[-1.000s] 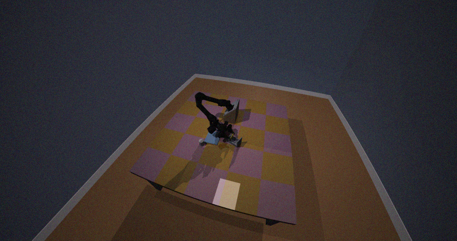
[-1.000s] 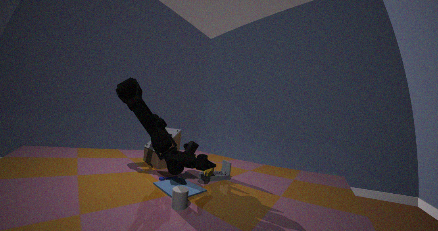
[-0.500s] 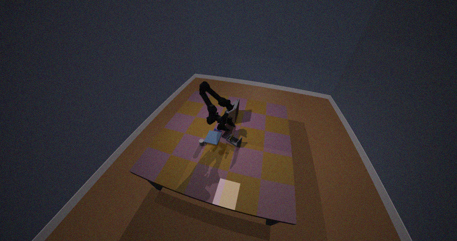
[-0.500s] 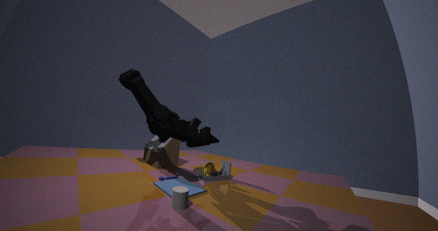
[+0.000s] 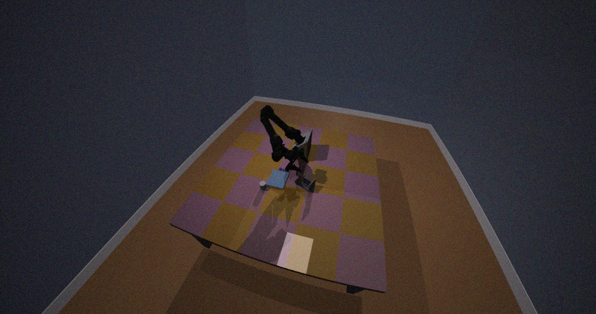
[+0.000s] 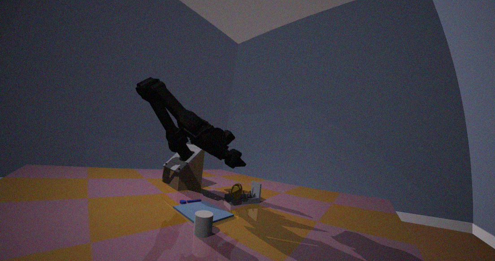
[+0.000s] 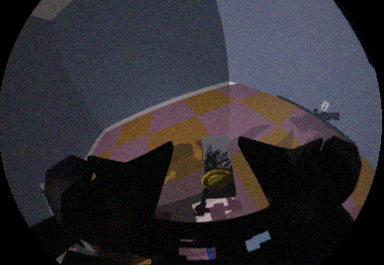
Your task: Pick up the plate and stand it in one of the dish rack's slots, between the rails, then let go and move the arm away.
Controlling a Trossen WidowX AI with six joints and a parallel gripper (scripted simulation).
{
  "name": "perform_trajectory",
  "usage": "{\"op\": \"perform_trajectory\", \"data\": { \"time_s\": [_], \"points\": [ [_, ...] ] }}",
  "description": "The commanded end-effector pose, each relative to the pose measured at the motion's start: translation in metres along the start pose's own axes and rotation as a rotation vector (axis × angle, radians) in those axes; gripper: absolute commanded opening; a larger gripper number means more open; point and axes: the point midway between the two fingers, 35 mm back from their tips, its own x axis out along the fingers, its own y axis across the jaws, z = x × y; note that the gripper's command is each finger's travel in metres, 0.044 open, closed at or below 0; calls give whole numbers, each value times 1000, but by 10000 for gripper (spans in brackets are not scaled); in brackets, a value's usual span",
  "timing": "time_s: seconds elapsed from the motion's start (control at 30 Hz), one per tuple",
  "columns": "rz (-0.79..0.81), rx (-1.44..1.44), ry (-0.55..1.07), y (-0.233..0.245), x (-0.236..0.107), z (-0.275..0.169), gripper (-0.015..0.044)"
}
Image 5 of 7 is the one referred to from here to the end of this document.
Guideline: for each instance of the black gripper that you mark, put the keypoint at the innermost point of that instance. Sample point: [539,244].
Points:
[290,166]

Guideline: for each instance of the dark grey dish rack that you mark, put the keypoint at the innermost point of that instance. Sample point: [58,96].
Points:
[306,184]

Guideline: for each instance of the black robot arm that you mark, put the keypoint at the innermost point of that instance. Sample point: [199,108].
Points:
[279,150]

